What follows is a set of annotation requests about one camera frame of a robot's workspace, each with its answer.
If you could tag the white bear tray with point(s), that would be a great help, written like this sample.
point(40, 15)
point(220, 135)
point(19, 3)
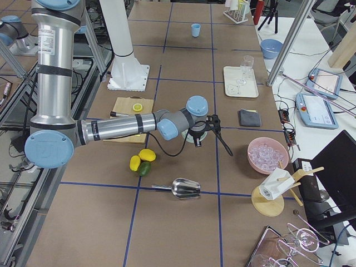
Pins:
point(232, 89)

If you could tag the far teach pendant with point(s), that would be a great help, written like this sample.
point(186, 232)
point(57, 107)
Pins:
point(325, 82)

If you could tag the wine glasses on tray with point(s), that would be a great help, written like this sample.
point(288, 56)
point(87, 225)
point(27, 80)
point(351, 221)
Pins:
point(297, 247)

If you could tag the test tube rack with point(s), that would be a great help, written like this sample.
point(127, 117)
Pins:
point(237, 10)

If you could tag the white paper cup on stand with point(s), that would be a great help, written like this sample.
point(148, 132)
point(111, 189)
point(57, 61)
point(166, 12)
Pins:
point(277, 183)

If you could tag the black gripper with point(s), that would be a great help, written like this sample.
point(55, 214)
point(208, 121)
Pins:
point(197, 136)

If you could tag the steel muddler black tip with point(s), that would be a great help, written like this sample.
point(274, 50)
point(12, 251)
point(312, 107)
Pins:
point(118, 114)

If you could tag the light blue cup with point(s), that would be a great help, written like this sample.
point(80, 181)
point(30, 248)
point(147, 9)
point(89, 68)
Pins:
point(195, 29)

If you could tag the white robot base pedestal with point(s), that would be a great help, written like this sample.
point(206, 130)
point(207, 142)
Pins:
point(127, 73)

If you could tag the yellow lemon round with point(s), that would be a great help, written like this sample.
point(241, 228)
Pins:
point(147, 155)

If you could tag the green bowl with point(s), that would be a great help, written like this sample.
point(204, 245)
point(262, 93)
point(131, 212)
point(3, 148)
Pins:
point(195, 137)

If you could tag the steel ice scoop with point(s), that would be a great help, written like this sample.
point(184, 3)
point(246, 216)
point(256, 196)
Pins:
point(182, 188)

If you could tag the pink bowl with ice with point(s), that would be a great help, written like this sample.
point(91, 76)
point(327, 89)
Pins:
point(266, 154)

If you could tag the black monitor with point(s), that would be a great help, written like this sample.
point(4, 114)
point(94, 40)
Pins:
point(338, 179)

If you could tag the clear wine glass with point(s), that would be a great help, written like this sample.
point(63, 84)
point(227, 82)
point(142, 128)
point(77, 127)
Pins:
point(245, 67)

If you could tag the black tripod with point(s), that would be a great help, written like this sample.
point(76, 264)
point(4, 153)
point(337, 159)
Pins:
point(273, 13)

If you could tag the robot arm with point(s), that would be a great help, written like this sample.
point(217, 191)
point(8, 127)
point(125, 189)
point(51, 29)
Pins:
point(54, 133)
point(15, 36)

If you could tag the half lemon slice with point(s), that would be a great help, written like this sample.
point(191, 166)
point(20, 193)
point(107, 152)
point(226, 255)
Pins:
point(137, 107)

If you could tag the yellow lemon elongated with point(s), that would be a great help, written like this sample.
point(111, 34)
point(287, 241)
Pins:
point(135, 162)

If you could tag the grey yellow folded cloth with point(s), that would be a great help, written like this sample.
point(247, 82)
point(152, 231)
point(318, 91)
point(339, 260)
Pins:
point(249, 118)

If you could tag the teach pendant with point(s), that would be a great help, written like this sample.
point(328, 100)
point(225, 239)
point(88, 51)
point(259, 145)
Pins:
point(315, 112)
point(325, 82)

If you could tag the green lime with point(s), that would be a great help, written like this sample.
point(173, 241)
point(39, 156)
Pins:
point(144, 168)

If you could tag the wooden cup stand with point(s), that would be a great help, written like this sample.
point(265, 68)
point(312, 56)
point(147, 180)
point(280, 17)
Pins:
point(272, 208)

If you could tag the aluminium frame post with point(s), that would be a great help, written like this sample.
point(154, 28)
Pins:
point(294, 30)

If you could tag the near teach pendant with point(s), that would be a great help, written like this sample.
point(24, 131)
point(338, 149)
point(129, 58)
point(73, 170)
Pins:
point(315, 112)

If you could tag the red bottle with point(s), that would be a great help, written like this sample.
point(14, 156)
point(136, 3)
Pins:
point(258, 11)

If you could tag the blue bowl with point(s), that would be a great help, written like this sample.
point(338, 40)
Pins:
point(270, 48)

